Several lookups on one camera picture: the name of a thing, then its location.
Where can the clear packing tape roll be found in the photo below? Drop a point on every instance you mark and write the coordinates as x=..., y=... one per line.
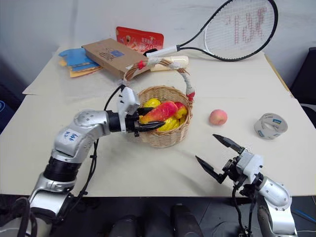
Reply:
x=264, y=130

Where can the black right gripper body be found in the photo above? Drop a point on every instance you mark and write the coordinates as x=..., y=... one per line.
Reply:
x=232, y=170

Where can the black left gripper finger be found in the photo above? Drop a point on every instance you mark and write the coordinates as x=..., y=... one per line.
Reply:
x=145, y=110
x=153, y=126

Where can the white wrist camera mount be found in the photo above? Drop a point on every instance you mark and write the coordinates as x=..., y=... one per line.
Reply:
x=128, y=98
x=251, y=164

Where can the pink peach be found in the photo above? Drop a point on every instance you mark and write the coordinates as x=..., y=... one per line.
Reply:
x=218, y=117

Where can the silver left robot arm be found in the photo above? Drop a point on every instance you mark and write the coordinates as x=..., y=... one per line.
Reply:
x=74, y=138

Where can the red snack package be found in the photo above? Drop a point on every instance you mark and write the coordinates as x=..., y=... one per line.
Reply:
x=138, y=37

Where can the black chair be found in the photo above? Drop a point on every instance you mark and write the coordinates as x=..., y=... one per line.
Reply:
x=304, y=76

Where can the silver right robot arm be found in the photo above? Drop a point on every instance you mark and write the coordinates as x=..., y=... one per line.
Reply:
x=276, y=197

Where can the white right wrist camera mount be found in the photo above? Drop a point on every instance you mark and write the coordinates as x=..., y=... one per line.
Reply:
x=251, y=164

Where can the black tennis racket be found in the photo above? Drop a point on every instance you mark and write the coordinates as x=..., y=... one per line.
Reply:
x=217, y=55

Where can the yellow bumpy fruit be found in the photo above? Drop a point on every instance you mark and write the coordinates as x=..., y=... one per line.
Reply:
x=170, y=125

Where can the dark rounded shape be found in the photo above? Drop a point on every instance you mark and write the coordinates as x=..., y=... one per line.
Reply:
x=123, y=227

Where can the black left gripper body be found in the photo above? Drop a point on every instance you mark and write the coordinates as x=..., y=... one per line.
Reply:
x=132, y=123

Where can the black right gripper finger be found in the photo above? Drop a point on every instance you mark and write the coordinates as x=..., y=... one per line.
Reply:
x=212, y=169
x=229, y=143

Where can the red yellow apple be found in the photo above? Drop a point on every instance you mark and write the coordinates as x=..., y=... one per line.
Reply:
x=181, y=111

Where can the yellow lemon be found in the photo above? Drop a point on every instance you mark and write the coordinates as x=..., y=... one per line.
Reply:
x=151, y=102

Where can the brown cardboard box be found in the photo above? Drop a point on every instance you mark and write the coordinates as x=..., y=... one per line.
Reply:
x=111, y=55

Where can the red yellow mango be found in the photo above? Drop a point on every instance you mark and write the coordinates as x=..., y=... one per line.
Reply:
x=160, y=112

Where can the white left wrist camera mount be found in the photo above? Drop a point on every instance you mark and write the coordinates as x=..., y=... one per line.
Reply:
x=128, y=98

